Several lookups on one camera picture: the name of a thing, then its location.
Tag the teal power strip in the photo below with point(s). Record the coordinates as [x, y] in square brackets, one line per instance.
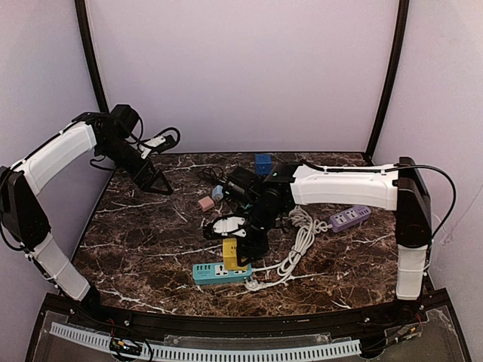
[216, 273]

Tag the light blue USB charger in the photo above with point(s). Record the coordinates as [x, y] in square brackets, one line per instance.
[217, 193]

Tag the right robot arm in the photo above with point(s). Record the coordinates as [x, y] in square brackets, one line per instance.
[395, 187]

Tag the dark blue cube adapter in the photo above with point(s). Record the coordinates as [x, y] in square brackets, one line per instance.
[263, 164]

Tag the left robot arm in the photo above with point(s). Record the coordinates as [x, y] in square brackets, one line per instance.
[22, 214]

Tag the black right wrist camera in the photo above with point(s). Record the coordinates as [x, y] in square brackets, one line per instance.
[242, 186]

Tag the pink USB charger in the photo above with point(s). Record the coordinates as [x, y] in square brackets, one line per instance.
[206, 203]

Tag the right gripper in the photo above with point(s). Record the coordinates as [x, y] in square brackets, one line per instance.
[248, 250]

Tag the white slotted cable duct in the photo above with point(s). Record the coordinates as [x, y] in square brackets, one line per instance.
[177, 348]

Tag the black frame post left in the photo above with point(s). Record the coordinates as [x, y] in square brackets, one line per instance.
[90, 56]

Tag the yellow cube plug adapter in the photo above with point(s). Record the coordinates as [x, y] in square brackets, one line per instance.
[230, 254]

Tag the black frame post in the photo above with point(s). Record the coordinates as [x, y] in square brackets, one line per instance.
[90, 56]
[391, 72]

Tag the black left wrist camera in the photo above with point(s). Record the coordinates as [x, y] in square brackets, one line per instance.
[125, 117]

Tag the black frame post right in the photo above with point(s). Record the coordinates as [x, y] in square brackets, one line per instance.
[391, 72]

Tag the black front rail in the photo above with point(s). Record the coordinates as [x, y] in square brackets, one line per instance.
[360, 322]

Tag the purple power strip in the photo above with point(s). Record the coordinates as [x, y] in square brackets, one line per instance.
[349, 217]

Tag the white three-pin plug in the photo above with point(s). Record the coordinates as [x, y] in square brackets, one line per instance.
[254, 285]

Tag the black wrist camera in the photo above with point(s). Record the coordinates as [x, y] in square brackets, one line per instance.
[242, 186]
[125, 117]

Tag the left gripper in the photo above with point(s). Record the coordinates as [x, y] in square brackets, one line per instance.
[139, 175]

